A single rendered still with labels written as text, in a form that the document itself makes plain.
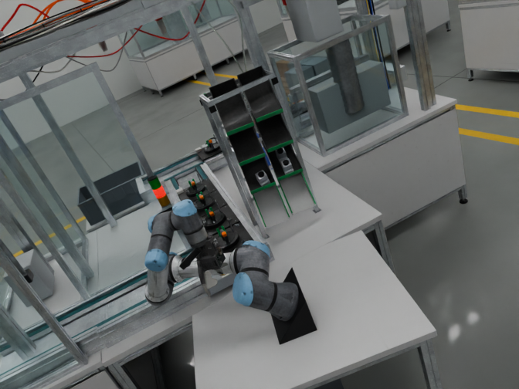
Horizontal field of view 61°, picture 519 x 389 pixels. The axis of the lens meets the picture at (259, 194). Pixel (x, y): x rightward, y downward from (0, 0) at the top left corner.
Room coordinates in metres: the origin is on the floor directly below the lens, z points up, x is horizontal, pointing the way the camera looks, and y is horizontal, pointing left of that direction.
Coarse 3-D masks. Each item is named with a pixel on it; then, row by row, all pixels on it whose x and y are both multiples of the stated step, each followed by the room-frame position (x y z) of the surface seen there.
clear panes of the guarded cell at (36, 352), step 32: (0, 192) 2.74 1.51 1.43; (0, 224) 2.72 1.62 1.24; (0, 288) 1.58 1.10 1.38; (0, 320) 1.56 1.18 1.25; (32, 320) 1.58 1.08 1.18; (0, 352) 1.55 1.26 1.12; (32, 352) 1.57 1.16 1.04; (64, 352) 1.58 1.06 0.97; (0, 384) 1.53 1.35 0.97; (32, 384) 1.55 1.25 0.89
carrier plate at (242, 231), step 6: (240, 222) 2.07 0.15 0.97; (228, 228) 2.06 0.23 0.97; (234, 228) 2.03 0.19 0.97; (240, 228) 2.01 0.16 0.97; (216, 234) 2.05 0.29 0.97; (240, 234) 1.96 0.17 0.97; (246, 234) 1.94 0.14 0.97; (240, 240) 1.90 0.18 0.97; (246, 240) 1.88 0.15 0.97; (252, 240) 1.86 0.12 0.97; (234, 246) 1.87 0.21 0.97; (240, 246) 1.85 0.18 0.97; (228, 252) 1.84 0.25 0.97
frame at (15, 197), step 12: (72, 72) 2.02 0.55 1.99; (84, 72) 2.03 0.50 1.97; (48, 84) 2.00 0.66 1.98; (60, 84) 2.01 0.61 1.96; (12, 96) 1.98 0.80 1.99; (24, 96) 1.99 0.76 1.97; (0, 108) 1.96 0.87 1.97; (0, 180) 1.93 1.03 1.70; (12, 192) 1.94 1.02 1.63; (24, 204) 1.94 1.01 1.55; (24, 216) 1.93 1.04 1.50; (36, 228) 1.94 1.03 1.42; (48, 240) 1.94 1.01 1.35; (60, 264) 1.93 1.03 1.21; (72, 276) 1.94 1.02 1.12
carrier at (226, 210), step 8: (224, 208) 2.29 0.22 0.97; (208, 216) 2.22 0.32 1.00; (216, 216) 2.20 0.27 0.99; (224, 216) 2.17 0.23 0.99; (232, 216) 2.17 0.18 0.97; (208, 224) 2.15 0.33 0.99; (216, 224) 2.12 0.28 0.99; (224, 224) 2.12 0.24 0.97; (232, 224) 2.09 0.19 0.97; (208, 232) 2.10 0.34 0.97; (216, 232) 2.07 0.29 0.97
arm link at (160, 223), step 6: (156, 216) 1.44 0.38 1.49; (162, 216) 1.42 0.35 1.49; (168, 216) 1.41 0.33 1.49; (150, 222) 1.44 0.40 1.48; (156, 222) 1.42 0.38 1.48; (162, 222) 1.40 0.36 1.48; (168, 222) 1.39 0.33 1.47; (150, 228) 1.43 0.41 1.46; (156, 228) 1.39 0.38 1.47; (162, 228) 1.38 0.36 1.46; (168, 228) 1.39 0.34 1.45; (174, 228) 1.39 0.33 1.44; (162, 234) 1.36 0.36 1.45; (168, 234) 1.37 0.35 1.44
